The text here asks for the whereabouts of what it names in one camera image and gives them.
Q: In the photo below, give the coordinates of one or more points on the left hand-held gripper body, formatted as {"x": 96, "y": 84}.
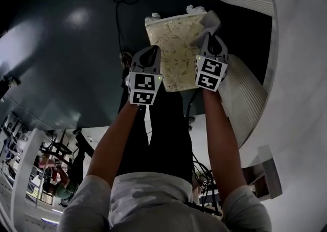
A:
{"x": 143, "y": 85}

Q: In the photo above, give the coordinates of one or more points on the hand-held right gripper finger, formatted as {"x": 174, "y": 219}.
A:
{"x": 223, "y": 48}
{"x": 206, "y": 44}

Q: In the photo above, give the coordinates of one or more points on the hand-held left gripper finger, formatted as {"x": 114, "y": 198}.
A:
{"x": 136, "y": 56}
{"x": 158, "y": 58}

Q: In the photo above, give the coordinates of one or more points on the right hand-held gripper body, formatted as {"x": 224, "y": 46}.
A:
{"x": 210, "y": 72}

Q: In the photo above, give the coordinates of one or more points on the beige floral cushioned seat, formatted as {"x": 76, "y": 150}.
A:
{"x": 173, "y": 47}

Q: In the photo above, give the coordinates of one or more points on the person's left forearm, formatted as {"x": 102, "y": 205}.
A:
{"x": 115, "y": 144}

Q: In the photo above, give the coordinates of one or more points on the person's right forearm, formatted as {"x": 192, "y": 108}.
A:
{"x": 222, "y": 144}

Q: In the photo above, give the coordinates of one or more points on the white shoe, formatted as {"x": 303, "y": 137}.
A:
{"x": 155, "y": 15}
{"x": 196, "y": 9}

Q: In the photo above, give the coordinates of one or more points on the person's black trousers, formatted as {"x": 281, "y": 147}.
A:
{"x": 166, "y": 149}

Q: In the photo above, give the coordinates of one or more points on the white ribbed curved counter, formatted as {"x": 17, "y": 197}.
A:
{"x": 293, "y": 59}

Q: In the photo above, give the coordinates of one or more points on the person's grey shirt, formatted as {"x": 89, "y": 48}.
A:
{"x": 153, "y": 200}

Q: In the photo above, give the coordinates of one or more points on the grey box cabinet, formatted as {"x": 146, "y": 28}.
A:
{"x": 270, "y": 174}

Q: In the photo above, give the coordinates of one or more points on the cluttered storage shelf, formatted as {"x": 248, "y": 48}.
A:
{"x": 11, "y": 134}

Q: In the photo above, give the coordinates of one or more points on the black metal frame table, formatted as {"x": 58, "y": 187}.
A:
{"x": 64, "y": 149}

